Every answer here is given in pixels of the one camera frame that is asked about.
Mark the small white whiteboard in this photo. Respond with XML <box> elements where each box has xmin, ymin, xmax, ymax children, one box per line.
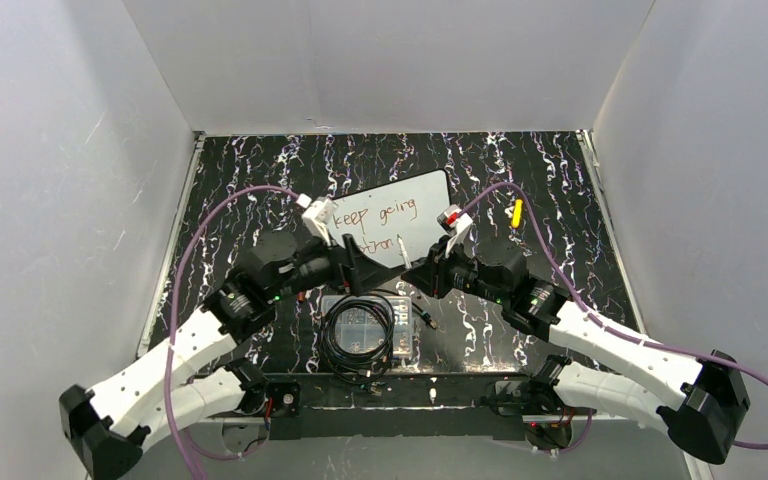
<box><xmin>328</xmin><ymin>169</ymin><xmax>451</xmax><ymax>267</ymax></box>

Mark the red whiteboard marker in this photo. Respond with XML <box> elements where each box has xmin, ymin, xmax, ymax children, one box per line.
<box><xmin>396</xmin><ymin>234</ymin><xmax>412</xmax><ymax>269</ymax></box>

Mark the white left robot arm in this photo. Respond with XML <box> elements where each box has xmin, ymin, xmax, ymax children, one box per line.
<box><xmin>59</xmin><ymin>231</ymin><xmax>404</xmax><ymax>479</ymax></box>

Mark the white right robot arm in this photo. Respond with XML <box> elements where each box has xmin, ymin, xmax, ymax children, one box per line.
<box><xmin>401</xmin><ymin>242</ymin><xmax>750</xmax><ymax>465</ymax></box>

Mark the clear plastic parts box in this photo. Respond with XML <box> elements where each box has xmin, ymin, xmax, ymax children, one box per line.
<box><xmin>319</xmin><ymin>295</ymin><xmax>414</xmax><ymax>362</ymax></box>

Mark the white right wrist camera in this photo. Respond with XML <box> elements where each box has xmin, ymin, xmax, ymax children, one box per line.
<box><xmin>437</xmin><ymin>204</ymin><xmax>473</xmax><ymax>258</ymax></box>

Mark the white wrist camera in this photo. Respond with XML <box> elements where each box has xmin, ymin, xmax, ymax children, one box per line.
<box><xmin>437</xmin><ymin>204</ymin><xmax>473</xmax><ymax>258</ymax></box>
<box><xmin>301</xmin><ymin>197</ymin><xmax>338</xmax><ymax>246</ymax></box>

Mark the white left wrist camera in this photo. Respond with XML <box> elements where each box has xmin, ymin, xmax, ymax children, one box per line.
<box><xmin>301</xmin><ymin>197</ymin><xmax>338</xmax><ymax>246</ymax></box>

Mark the coiled black cable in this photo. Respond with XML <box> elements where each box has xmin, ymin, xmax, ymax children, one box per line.
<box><xmin>312</xmin><ymin>289</ymin><xmax>438</xmax><ymax>395</ymax></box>

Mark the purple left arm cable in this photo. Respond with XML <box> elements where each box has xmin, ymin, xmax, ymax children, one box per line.
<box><xmin>165</xmin><ymin>185</ymin><xmax>312</xmax><ymax>480</ymax></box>

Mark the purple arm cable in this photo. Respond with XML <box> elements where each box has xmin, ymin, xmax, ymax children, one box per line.
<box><xmin>165</xmin><ymin>185</ymin><xmax>312</xmax><ymax>480</ymax></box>
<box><xmin>453</xmin><ymin>182</ymin><xmax>768</xmax><ymax>450</ymax></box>

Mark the aluminium front rail frame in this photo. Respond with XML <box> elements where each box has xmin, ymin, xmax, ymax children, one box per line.
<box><xmin>100</xmin><ymin>374</ymin><xmax>697</xmax><ymax>425</ymax></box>

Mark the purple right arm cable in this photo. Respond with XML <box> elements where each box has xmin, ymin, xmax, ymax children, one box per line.
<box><xmin>453</xmin><ymin>182</ymin><xmax>768</xmax><ymax>450</ymax></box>

